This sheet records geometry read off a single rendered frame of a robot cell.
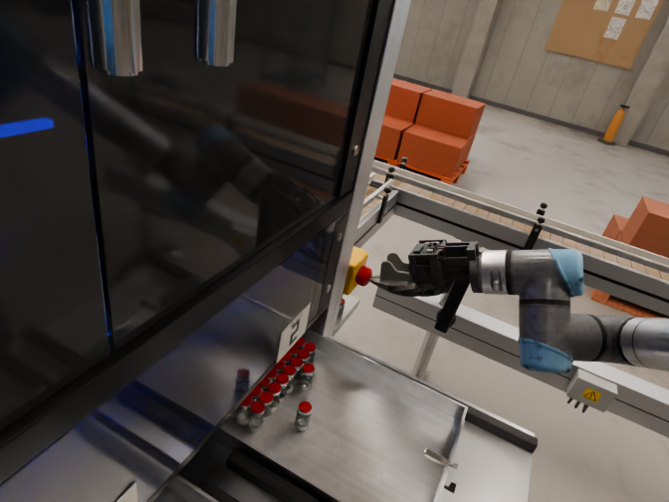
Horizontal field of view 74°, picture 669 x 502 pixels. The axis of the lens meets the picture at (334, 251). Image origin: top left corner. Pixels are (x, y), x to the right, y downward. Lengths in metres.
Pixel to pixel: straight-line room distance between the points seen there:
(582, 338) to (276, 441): 0.49
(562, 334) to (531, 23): 8.57
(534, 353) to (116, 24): 0.68
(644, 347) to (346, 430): 0.45
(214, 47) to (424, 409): 0.70
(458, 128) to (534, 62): 4.77
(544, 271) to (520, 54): 8.52
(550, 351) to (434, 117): 3.96
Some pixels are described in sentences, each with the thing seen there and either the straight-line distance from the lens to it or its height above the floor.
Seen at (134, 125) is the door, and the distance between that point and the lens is 0.31.
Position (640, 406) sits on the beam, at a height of 0.50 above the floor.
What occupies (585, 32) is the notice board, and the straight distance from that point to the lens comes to 9.08.
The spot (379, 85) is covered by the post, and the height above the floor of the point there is 1.37.
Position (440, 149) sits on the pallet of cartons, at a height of 0.36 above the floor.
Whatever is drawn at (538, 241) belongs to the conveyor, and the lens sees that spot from 1.48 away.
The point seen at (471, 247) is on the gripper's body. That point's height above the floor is 1.14.
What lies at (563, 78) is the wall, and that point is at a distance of 9.13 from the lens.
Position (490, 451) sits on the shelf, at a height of 0.88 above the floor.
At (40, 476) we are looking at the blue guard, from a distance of 0.39.
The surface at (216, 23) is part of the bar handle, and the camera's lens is 0.25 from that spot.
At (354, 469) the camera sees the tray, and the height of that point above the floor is 0.88.
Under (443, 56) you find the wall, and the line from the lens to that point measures 9.52.
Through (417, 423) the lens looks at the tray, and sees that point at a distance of 0.81.
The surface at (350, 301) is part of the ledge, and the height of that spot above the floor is 0.88.
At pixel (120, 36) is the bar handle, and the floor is 1.44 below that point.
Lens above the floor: 1.48
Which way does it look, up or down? 31 degrees down
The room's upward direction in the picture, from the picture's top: 12 degrees clockwise
